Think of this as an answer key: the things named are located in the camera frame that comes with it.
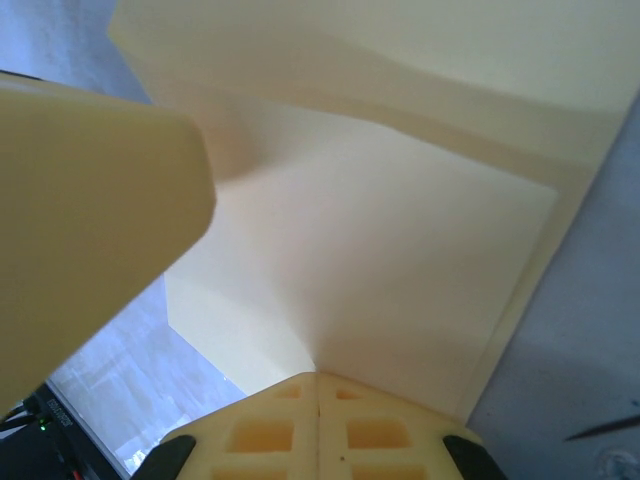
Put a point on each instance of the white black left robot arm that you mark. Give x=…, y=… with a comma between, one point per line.
x=45, y=450

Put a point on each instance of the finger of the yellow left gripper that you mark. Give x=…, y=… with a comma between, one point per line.
x=90, y=225

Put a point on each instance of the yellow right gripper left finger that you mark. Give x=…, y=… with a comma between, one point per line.
x=270, y=430

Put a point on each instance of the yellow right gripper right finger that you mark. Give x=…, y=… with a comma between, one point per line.
x=370, y=430

